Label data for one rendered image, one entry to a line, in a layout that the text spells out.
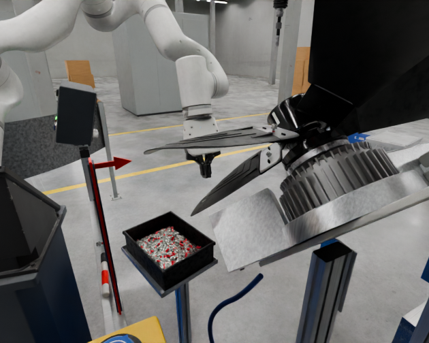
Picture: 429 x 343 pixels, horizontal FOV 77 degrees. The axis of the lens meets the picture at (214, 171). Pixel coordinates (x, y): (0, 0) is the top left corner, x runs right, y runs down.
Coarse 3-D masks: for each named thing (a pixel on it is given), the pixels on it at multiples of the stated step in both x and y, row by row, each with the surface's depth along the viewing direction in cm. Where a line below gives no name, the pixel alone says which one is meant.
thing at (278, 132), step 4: (256, 128) 58; (260, 128) 58; (268, 128) 58; (280, 128) 57; (272, 132) 55; (276, 132) 55; (280, 132) 55; (284, 132) 55; (288, 132) 55; (292, 132) 55; (276, 136) 52; (280, 136) 52; (284, 136) 52; (288, 136) 52; (292, 136) 52; (296, 136) 53
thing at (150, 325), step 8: (144, 320) 30; (152, 320) 30; (128, 328) 29; (136, 328) 29; (144, 328) 29; (152, 328) 29; (160, 328) 29; (104, 336) 28; (112, 336) 28; (128, 336) 28; (136, 336) 28; (144, 336) 28; (152, 336) 28; (160, 336) 28
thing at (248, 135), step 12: (228, 132) 52; (240, 132) 52; (252, 132) 52; (264, 132) 52; (168, 144) 49; (192, 144) 40; (204, 144) 40; (216, 144) 40; (228, 144) 41; (240, 144) 42; (252, 144) 44
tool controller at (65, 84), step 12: (60, 84) 89; (72, 84) 97; (84, 84) 108; (60, 96) 86; (72, 96) 87; (84, 96) 89; (96, 96) 91; (60, 108) 87; (72, 108) 88; (84, 108) 90; (60, 120) 88; (72, 120) 90; (84, 120) 91; (60, 132) 89; (72, 132) 91; (84, 132) 93; (96, 132) 98; (72, 144) 93; (84, 144) 94
